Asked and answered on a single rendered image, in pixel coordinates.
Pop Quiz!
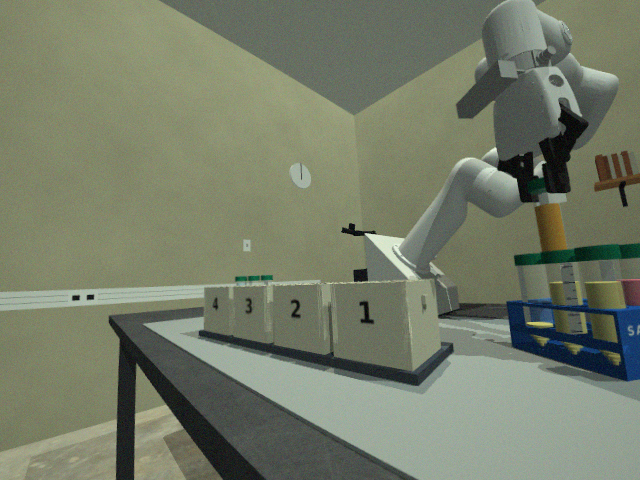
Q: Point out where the cream bucket adapter with holes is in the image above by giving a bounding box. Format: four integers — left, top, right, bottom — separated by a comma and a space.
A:
273, 282, 352, 355
204, 286, 234, 336
330, 279, 441, 371
233, 284, 292, 344

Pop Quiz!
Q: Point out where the blue tube rack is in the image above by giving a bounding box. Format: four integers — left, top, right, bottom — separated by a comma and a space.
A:
506, 299, 640, 381

